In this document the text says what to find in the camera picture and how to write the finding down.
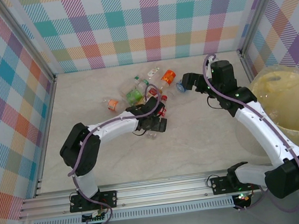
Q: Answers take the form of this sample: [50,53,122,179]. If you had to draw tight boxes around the clear bottle red label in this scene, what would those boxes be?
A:
[155,95,171,119]

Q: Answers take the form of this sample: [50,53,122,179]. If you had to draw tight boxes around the small bottle blue label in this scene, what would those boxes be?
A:
[174,78,188,94]

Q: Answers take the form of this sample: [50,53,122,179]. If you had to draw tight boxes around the translucent yellowish bin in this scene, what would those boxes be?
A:
[247,63,299,156]

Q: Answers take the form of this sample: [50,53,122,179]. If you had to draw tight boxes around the clear crumpled plastic bottle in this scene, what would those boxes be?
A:
[145,129,160,140]

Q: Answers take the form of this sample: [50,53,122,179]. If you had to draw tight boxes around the clear bottle green label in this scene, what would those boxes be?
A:
[124,87,145,107]

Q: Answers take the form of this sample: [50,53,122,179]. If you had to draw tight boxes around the clear bottle orange label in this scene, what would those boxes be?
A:
[101,96,125,113]

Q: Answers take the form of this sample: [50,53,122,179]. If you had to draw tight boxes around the orange juice bottle brown cap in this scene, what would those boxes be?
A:
[157,68,179,91]

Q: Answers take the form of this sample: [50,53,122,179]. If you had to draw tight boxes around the small bottle white label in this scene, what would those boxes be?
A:
[146,66,162,79]

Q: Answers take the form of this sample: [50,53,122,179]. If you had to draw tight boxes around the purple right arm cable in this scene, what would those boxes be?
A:
[201,44,299,221]

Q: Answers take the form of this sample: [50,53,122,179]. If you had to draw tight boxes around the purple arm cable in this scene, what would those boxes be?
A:
[60,82,178,224]
[201,44,299,221]

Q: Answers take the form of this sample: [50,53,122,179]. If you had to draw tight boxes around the aluminium frame rail with slots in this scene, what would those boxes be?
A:
[15,164,281,221]

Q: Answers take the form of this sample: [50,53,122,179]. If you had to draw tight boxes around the aluminium frame post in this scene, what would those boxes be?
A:
[232,0,291,58]
[0,0,57,87]

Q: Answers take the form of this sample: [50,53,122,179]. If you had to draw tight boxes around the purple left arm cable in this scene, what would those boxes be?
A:
[60,82,178,224]

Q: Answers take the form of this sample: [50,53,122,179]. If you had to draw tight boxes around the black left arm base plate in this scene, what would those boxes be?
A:
[68,188,119,213]

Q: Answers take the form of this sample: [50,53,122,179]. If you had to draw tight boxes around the slotted grey cable duct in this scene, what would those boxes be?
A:
[32,196,236,224]

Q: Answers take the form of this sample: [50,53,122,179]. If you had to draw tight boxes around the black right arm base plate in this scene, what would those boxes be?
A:
[209,171,259,196]

